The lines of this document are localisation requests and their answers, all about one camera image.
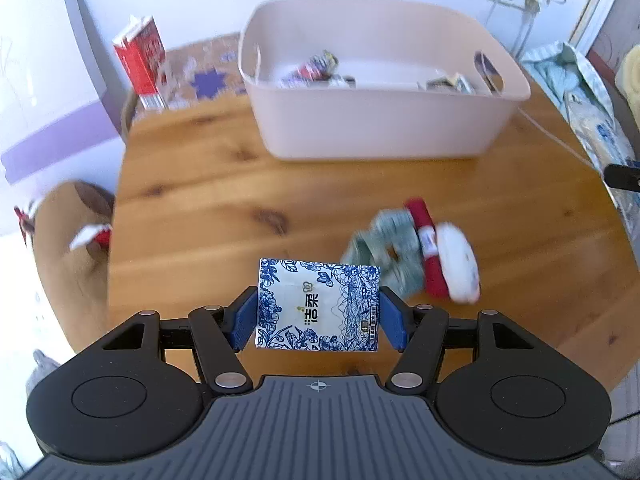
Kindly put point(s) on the white purple wardrobe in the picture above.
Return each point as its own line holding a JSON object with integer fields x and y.
{"x": 45, "y": 85}

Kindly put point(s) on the white door frame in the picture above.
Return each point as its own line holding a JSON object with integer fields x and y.
{"x": 595, "y": 5}

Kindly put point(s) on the yellow blanket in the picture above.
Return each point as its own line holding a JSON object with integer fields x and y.
{"x": 631, "y": 70}

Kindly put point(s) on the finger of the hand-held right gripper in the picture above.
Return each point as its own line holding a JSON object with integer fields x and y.
{"x": 622, "y": 176}

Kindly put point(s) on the brown plush toy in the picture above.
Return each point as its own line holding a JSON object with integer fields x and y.
{"x": 70, "y": 280}

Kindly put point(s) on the white cat plush toy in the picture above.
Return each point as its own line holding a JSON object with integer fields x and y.
{"x": 457, "y": 260}

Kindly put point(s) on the green sock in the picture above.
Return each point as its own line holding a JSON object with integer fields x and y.
{"x": 390, "y": 245}

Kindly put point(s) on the red white milk carton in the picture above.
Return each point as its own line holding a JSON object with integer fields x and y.
{"x": 142, "y": 65}

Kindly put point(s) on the white printed blanket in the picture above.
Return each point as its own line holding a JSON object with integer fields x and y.
{"x": 25, "y": 310}

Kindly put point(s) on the brown chair back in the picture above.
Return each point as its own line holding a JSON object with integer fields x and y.
{"x": 129, "y": 115}

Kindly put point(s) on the wooden desktop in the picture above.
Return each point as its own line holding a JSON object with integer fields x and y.
{"x": 200, "y": 220}

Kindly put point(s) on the grey plush toy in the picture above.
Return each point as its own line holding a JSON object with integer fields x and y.
{"x": 44, "y": 372}

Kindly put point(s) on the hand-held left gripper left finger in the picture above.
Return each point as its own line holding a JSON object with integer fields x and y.
{"x": 245, "y": 320}

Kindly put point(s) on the blue floral tissue packet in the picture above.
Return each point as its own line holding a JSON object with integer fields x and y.
{"x": 315, "y": 305}

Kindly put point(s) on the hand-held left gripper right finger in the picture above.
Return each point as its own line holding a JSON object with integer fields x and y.
{"x": 392, "y": 317}

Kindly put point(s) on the colourful small juice box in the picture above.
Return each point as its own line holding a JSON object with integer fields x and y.
{"x": 310, "y": 70}

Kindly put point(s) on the light blue clothing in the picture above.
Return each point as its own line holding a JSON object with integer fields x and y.
{"x": 585, "y": 100}

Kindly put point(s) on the brown floral table mat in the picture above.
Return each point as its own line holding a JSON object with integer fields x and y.
{"x": 210, "y": 75}

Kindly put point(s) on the beige plastic storage bin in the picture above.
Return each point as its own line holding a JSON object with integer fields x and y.
{"x": 370, "y": 125}

